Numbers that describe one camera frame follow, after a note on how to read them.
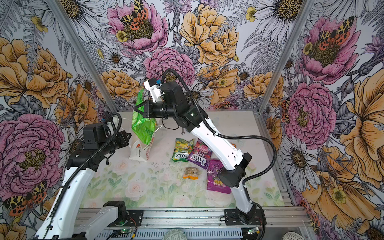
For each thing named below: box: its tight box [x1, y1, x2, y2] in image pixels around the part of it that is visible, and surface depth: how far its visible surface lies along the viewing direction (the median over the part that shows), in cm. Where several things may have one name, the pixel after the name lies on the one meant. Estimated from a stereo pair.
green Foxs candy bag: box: [171, 138, 195, 163], surface depth 98 cm
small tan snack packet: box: [182, 167, 199, 180], surface depth 89 cm
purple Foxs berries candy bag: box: [187, 138, 213, 170], surface depth 96 cm
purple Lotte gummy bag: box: [206, 159, 232, 194], surface depth 83 cm
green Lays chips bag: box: [131, 89, 157, 145], surface depth 62 cm
